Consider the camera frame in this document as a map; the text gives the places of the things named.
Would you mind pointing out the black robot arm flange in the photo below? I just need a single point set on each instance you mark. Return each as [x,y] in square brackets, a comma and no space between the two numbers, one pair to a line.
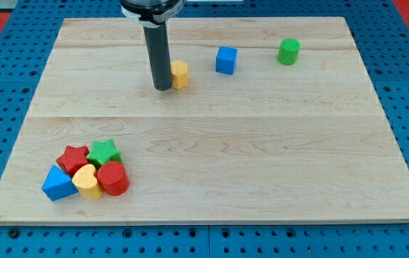
[151,12]

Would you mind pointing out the green star block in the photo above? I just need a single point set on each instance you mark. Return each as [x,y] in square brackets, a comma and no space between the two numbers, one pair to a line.
[103,152]

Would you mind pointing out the red star block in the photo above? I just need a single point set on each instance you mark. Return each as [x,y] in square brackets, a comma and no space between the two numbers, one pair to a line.
[72,159]

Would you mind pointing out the yellow hexagon block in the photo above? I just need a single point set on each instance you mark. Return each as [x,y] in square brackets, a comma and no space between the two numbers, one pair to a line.
[179,71]

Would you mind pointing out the blue cube block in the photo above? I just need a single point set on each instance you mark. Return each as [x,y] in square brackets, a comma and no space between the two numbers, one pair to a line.
[226,60]

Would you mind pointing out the red cylinder block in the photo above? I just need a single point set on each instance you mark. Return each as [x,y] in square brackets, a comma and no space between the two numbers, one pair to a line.
[113,178]

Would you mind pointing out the light wooden board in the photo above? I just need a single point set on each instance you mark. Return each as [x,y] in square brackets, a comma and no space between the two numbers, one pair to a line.
[307,143]

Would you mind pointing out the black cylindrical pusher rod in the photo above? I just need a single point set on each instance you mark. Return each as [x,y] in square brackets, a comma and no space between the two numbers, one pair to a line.
[159,56]

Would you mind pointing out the green cylinder block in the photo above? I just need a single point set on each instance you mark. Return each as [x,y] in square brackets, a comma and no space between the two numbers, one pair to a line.
[288,51]

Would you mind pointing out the yellow heart block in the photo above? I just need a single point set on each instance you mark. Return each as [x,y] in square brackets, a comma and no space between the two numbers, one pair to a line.
[85,180]

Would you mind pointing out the blue triangle block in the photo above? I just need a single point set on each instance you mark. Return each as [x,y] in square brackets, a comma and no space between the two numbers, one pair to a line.
[58,184]

